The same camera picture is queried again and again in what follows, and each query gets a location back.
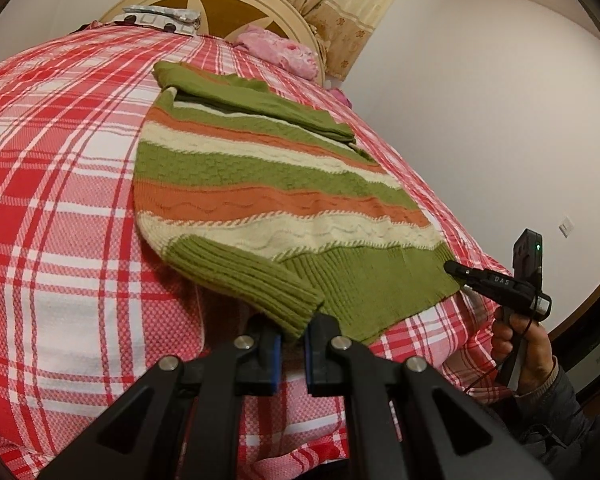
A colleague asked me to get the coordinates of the grey patterned folded blanket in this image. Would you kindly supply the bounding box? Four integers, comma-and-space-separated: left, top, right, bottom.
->
122, 4, 203, 36

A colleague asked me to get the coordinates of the green orange striped knit sweater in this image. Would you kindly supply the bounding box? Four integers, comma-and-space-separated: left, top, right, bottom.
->
134, 60, 463, 347

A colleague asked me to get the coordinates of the person's right forearm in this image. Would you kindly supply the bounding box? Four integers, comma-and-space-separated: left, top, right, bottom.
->
516, 355, 598, 480

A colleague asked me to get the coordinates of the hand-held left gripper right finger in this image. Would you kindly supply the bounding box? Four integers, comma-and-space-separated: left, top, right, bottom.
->
304, 312, 553, 480

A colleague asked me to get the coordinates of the person's right hand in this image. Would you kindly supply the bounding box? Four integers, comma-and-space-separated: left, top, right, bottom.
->
490, 316, 559, 397

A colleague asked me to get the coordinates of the red plaid bed sheet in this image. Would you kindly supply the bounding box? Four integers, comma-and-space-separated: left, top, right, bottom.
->
0, 22, 512, 480

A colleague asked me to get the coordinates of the cream wooden headboard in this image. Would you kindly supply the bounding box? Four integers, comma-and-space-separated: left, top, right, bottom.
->
100, 0, 329, 86

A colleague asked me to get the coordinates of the beige floral curtain panel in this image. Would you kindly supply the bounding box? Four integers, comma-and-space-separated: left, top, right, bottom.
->
300, 0, 424, 82

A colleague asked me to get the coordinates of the pink pillow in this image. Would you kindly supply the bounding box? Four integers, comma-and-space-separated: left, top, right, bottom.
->
234, 24, 320, 80

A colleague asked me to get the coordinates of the dark wooden door frame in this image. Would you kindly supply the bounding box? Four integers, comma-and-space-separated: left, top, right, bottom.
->
550, 245, 600, 411

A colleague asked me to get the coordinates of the thin black cable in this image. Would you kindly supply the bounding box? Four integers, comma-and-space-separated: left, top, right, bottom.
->
460, 305, 581, 467

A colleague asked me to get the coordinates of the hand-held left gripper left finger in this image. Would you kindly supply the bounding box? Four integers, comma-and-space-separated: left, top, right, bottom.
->
39, 316, 283, 480

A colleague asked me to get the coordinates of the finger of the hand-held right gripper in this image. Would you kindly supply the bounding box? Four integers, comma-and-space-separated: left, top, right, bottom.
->
443, 259, 538, 307

